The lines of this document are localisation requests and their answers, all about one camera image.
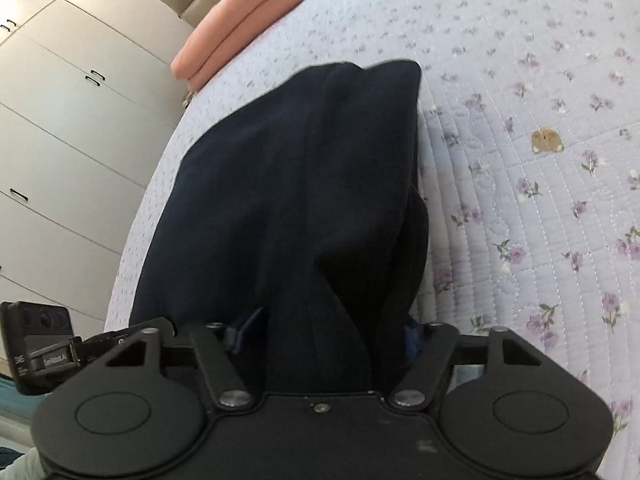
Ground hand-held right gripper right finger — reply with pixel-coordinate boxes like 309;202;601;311
389;316;545;409

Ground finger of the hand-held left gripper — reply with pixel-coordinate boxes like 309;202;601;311
75;316;177;366

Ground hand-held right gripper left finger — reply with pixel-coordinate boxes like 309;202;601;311
102;307;265;409

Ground dark navy striped hoodie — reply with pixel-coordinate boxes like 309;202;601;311
129;59;432;393

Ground cream wardrobe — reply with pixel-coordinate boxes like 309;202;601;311
0;0;193;321

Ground floral quilted bedspread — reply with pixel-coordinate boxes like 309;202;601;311
104;0;640;448

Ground pink pillow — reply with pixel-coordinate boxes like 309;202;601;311
187;0;313;92
170;0;301;78

